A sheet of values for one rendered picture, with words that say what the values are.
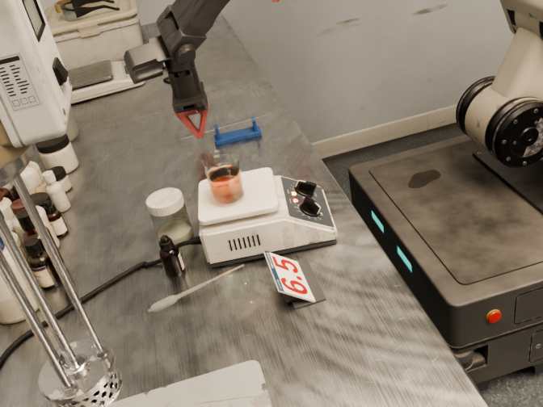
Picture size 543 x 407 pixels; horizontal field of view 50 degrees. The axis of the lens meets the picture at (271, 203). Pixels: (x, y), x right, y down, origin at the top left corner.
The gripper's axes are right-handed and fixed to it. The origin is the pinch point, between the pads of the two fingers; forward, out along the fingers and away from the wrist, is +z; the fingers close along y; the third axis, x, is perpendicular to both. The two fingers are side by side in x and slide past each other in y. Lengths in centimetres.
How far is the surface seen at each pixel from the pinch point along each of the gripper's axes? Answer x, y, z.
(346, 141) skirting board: 54, -115, 73
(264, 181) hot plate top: 10.3, 34.9, -5.6
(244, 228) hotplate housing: 5.8, 42.8, -3.4
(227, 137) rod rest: 5.6, 0.9, 2.0
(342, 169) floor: 48, -101, 78
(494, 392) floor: 56, 22, 78
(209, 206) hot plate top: 1.4, 38.5, -5.7
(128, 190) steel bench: -15.4, 12.0, 2.9
